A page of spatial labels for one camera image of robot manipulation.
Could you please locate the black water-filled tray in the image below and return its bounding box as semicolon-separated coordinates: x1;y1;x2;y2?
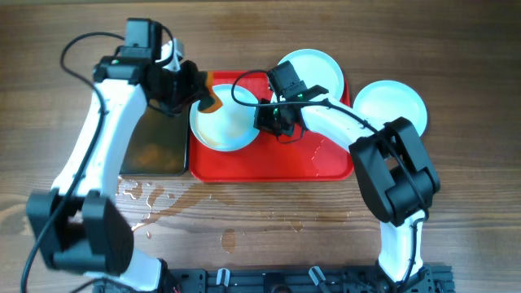
120;108;190;176

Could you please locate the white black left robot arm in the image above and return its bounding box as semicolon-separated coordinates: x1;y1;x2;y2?
20;56;221;292

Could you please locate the red plastic tray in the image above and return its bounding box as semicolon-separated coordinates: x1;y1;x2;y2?
189;71;353;182

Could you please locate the orange green sponge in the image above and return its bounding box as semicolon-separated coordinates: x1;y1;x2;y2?
198;72;223;114

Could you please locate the light blue plate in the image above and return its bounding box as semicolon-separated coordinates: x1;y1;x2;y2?
190;84;260;151
278;49;345;101
352;80;428;136

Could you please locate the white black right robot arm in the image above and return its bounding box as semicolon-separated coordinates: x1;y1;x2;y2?
254;98;440;292

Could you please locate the light blue plate front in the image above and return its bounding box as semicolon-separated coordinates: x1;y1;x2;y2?
352;80;428;136

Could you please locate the light blue plate back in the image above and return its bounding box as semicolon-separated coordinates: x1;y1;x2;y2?
278;49;345;101

